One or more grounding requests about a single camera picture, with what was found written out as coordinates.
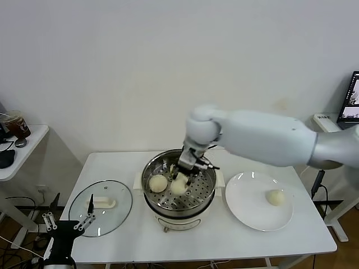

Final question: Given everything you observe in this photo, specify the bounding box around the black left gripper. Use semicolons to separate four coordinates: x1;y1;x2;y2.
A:
42;192;96;253

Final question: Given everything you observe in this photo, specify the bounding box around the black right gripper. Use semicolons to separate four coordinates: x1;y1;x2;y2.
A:
171;165;203;188

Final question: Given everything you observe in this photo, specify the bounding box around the glass lid with cream handle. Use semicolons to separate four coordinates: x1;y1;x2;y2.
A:
68;179;134;238

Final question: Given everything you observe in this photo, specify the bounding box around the perforated stainless steel steamer basket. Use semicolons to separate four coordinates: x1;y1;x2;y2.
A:
133;150;225;210

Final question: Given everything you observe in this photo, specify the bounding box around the cream electric cooker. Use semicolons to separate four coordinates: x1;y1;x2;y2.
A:
145;193;215;233

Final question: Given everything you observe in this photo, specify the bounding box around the round white plate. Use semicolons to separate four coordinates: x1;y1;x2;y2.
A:
225;172;294;232

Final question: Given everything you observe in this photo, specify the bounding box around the white side table with drink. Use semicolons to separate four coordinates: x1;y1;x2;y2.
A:
0;124;51;250

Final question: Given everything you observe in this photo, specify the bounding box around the black computer mouse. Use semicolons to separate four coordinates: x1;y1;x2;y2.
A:
0;150;16;169

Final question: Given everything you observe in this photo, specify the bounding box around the iced coffee plastic cup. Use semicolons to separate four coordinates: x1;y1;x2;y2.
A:
3;109;31;140

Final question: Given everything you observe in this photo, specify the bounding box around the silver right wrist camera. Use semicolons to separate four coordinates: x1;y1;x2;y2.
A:
179;151;197;169

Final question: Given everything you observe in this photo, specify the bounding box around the black floor cable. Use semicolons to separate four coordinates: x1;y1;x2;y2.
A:
4;196;39;222

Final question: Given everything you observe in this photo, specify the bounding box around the black cable with adapter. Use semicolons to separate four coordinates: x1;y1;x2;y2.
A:
311;168;329;222

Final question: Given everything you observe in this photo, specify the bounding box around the black laptop showing camera views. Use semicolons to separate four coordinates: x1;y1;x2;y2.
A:
338;71;359;129

